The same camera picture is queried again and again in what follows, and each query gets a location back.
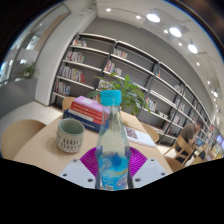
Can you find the round ceiling lights group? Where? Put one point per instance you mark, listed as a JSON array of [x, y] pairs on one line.
[[175, 31]]

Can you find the clear blue-capped drink bottle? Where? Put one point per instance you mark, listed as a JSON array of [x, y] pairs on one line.
[[112, 150]]

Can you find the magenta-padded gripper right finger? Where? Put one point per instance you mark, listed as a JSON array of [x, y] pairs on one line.
[[150, 170]]

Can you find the slatted wooden chairs group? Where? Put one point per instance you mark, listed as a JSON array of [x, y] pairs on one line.
[[186, 151]]

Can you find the small potted plant by window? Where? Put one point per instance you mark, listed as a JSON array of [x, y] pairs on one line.
[[30, 70]]

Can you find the green leafy potted plant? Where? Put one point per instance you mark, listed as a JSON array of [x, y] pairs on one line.
[[131, 95]]

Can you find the white patterned-cover book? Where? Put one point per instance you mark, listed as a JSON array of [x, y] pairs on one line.
[[138, 136]]

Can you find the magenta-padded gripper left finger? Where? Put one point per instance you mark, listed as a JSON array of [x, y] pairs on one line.
[[76, 171]]

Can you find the green patterned ceramic cup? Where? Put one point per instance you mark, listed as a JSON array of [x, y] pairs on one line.
[[70, 136]]

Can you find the curved-back wooden chair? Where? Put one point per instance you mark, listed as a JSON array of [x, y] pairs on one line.
[[67, 103], [151, 132], [175, 164], [20, 136]]

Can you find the grey bookshelf unit with books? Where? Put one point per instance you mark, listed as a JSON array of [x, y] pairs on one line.
[[133, 66]]

